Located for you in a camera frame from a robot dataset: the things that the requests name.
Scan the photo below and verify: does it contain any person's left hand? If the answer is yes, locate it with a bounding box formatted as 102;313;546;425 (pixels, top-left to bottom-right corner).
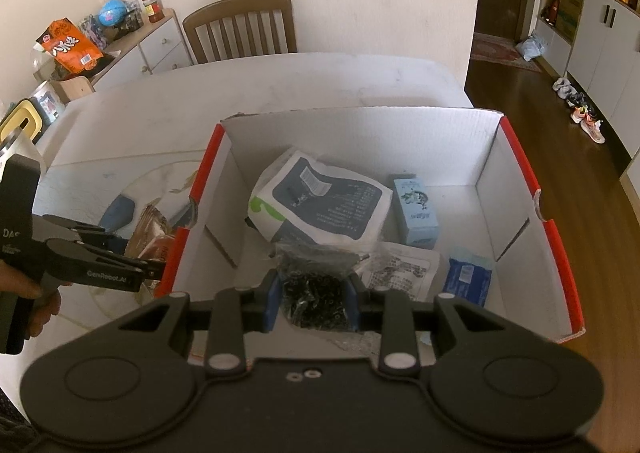
0;263;62;339

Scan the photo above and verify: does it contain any clear packet with white label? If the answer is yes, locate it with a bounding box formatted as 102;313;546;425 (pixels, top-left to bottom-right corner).
360;242;441;305

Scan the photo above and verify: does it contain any patterned doormat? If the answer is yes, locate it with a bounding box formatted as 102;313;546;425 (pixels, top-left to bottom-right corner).
470;33;544;74

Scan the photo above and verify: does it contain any yellow-rimmed dark container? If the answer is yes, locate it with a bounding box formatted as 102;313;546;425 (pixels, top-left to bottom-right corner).
0;100;46;144

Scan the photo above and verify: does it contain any brown foil packet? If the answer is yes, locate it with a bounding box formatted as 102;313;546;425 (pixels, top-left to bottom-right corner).
124;203;176;265

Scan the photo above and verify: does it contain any red cardboard box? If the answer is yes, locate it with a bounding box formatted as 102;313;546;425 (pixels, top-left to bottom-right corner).
152;105;586;345

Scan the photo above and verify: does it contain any bag of black screws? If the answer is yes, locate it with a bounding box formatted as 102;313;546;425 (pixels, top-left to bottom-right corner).
274;243;374;332

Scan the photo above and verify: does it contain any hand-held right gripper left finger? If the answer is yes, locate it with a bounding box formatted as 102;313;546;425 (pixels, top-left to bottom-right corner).
95;270;281;378

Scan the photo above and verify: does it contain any light blue bag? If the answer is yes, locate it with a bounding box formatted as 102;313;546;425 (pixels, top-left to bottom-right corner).
515;35;550;62

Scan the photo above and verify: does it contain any white sideboard cabinet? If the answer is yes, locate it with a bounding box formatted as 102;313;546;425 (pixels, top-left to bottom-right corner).
90;8;194;94

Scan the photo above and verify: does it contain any blue globe ball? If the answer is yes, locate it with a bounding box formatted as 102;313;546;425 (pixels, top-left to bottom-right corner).
98;0;129;28

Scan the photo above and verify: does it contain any orange snack bag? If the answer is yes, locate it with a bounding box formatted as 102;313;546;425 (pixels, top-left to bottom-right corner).
39;19;105;79

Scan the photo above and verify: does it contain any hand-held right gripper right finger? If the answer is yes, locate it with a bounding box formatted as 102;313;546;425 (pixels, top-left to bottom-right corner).
347;273;531;378

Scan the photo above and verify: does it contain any white pitcher with steel lid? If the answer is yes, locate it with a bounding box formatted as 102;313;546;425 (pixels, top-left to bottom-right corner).
0;128;46;174

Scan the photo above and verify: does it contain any white mug with blue print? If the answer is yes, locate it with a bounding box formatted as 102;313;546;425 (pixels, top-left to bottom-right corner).
27;82;66;126

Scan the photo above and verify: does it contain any white wet wipes pack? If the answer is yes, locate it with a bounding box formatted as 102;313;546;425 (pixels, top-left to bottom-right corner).
247;148;394;247

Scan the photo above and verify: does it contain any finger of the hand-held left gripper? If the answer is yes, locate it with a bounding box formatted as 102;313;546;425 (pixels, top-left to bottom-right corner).
42;214;126;252
75;241;166;282

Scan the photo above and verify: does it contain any white desktop table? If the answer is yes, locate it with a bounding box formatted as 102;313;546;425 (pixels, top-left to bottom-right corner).
0;52;477;364

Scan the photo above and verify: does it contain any row of shoes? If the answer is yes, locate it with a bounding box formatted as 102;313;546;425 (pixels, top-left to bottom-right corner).
552;77;606;145

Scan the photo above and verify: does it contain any wooden chair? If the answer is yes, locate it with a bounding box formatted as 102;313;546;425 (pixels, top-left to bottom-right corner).
182;0;299;65

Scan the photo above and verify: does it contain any white wardrobe cabinet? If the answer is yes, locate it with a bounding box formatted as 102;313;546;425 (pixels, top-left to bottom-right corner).
535;0;640;180

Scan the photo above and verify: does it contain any brown cardboard box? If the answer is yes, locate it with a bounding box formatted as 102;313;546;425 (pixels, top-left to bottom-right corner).
50;75;96;106

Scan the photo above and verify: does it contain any blue packet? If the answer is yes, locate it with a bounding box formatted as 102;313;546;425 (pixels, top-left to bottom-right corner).
440;258;494;308

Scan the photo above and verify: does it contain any light blue small box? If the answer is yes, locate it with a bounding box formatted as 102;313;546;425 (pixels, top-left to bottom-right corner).
391;174;441;250

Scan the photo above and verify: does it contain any clear glass dome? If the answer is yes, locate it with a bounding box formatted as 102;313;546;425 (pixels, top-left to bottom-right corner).
30;45;61;84

